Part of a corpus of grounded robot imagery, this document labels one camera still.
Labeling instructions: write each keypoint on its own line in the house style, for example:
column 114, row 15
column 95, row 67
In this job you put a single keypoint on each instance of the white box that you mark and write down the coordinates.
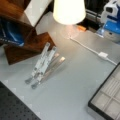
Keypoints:
column 35, row 10

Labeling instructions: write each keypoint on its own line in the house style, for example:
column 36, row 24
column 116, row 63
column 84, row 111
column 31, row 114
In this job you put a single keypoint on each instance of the orange small object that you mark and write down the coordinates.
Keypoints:
column 81, row 28

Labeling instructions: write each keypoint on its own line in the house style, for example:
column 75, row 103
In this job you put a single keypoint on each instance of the blue white gripper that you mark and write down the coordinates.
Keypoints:
column 110, row 20

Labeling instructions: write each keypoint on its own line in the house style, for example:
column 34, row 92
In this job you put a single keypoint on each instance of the wooden angled shelf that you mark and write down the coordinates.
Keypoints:
column 34, row 42

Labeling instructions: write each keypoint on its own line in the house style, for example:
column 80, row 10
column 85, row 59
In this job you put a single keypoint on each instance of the black compartment case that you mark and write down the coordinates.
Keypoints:
column 106, row 100

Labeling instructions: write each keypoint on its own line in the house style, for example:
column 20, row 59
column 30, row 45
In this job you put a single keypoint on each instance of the blue book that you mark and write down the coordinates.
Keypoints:
column 10, row 33

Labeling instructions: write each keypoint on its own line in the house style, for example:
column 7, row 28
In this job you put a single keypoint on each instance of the white table lamp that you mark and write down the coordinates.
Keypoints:
column 69, row 13

